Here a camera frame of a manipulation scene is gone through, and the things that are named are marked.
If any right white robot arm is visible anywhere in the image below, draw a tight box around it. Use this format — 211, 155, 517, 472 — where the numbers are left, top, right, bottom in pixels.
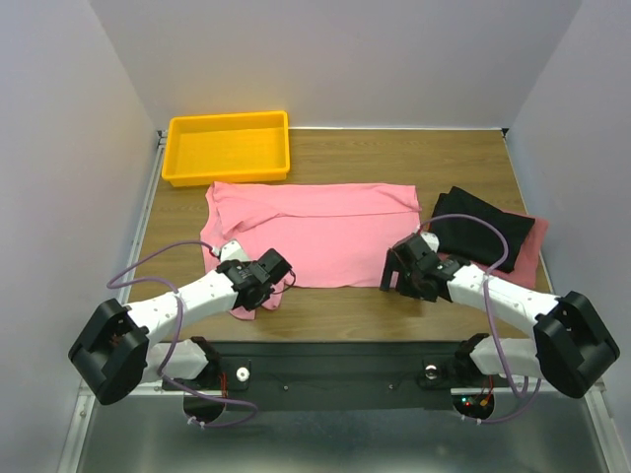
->
380, 233, 620, 398

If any dusty rose folded t shirt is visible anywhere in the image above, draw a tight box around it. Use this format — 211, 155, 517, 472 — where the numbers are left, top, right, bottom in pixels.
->
470, 216, 549, 289

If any front aluminium rail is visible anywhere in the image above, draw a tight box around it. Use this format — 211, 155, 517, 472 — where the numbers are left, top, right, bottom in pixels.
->
78, 373, 608, 413

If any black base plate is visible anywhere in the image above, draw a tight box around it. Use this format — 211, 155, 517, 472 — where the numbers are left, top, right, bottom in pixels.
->
162, 340, 524, 411

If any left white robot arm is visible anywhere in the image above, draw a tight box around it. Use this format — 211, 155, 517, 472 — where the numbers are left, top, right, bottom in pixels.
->
68, 248, 293, 405

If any left aluminium rail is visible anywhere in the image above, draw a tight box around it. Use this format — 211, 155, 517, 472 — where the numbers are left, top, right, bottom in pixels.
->
105, 129, 168, 302

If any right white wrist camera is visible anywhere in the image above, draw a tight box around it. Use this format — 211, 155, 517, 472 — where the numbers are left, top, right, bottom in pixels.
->
418, 232, 440, 252

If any pink t shirt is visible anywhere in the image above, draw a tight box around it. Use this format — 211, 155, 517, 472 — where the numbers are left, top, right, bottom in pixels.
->
200, 182, 421, 289

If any aluminium rail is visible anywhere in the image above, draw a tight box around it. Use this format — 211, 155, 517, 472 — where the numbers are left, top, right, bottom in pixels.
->
105, 129, 168, 302
78, 373, 608, 413

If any black folded t shirt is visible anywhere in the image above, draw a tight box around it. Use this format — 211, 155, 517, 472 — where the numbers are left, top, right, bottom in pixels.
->
428, 186, 535, 273

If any yellow plastic bin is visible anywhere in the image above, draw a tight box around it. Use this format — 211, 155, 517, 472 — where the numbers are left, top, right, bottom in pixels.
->
161, 110, 291, 187

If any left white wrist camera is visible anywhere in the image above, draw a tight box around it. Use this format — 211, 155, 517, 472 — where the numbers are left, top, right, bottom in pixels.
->
204, 239, 250, 272

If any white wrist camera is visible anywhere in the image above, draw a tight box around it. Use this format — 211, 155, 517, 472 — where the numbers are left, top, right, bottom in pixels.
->
204, 239, 250, 272
418, 232, 440, 252

